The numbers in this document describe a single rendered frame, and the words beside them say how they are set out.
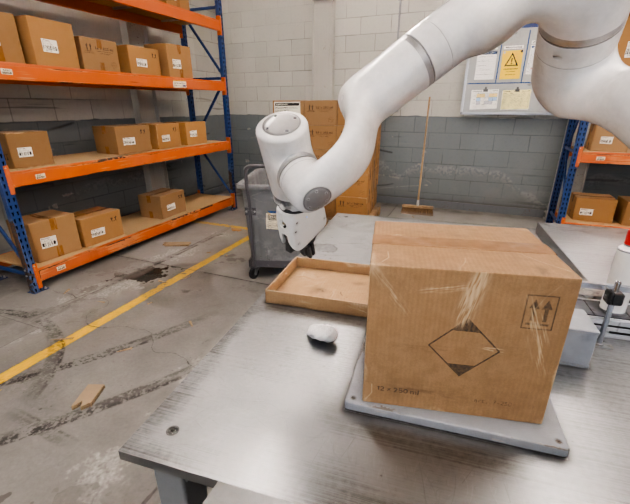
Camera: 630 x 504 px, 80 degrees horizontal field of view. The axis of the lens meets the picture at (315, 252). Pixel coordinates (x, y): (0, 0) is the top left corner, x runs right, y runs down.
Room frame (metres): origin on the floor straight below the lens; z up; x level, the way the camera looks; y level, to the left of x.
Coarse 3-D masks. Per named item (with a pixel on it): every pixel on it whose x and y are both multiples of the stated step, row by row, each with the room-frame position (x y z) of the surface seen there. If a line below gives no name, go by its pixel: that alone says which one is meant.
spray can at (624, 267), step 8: (624, 248) 0.80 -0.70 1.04; (616, 256) 0.81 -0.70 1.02; (624, 256) 0.80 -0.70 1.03; (616, 264) 0.81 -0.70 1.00; (624, 264) 0.79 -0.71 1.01; (616, 272) 0.80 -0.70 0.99; (624, 272) 0.79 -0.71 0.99; (608, 280) 0.82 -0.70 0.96; (616, 280) 0.80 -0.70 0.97; (624, 280) 0.79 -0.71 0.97; (600, 304) 0.82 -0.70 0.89; (624, 304) 0.78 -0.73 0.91; (616, 312) 0.79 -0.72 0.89; (624, 312) 0.79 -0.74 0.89
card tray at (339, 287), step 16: (288, 272) 1.11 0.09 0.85; (304, 272) 1.13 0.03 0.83; (320, 272) 1.13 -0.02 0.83; (336, 272) 1.13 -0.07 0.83; (352, 272) 1.13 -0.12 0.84; (368, 272) 1.11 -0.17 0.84; (272, 288) 0.98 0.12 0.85; (288, 288) 1.02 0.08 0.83; (304, 288) 1.02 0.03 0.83; (320, 288) 1.02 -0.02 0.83; (336, 288) 1.02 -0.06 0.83; (352, 288) 1.02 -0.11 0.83; (368, 288) 1.02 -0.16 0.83; (288, 304) 0.92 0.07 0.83; (304, 304) 0.91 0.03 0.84; (320, 304) 0.89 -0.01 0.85; (336, 304) 0.88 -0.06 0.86; (352, 304) 0.87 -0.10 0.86
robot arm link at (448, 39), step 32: (480, 0) 0.66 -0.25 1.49; (512, 0) 0.60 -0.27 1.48; (544, 0) 0.55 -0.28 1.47; (576, 0) 0.52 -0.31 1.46; (608, 0) 0.51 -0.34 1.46; (416, 32) 0.67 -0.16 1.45; (448, 32) 0.65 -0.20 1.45; (480, 32) 0.64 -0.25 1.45; (512, 32) 0.62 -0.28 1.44; (544, 32) 0.58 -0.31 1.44; (576, 32) 0.54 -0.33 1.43; (608, 32) 0.54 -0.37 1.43; (448, 64) 0.66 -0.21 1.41
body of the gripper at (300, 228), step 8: (280, 208) 0.69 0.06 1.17; (280, 216) 0.68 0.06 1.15; (288, 216) 0.67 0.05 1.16; (296, 216) 0.68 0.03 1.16; (304, 216) 0.69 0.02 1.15; (312, 216) 0.71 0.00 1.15; (320, 216) 0.74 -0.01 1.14; (280, 224) 0.70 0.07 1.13; (288, 224) 0.68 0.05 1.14; (296, 224) 0.68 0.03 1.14; (304, 224) 0.70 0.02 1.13; (312, 224) 0.72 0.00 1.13; (320, 224) 0.75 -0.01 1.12; (280, 232) 0.71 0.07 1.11; (288, 232) 0.69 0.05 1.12; (296, 232) 0.69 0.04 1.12; (304, 232) 0.71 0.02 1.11; (312, 232) 0.73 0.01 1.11; (288, 240) 0.70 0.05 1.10; (296, 240) 0.69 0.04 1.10; (304, 240) 0.71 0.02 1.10; (296, 248) 0.70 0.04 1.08
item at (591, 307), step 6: (582, 300) 0.86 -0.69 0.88; (588, 300) 0.86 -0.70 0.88; (576, 306) 0.83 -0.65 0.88; (582, 306) 0.83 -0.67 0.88; (588, 306) 0.83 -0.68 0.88; (594, 306) 0.83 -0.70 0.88; (588, 312) 0.80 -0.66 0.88; (594, 312) 0.80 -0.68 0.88; (600, 312) 0.80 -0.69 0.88; (618, 318) 0.77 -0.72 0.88; (624, 318) 0.77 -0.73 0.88
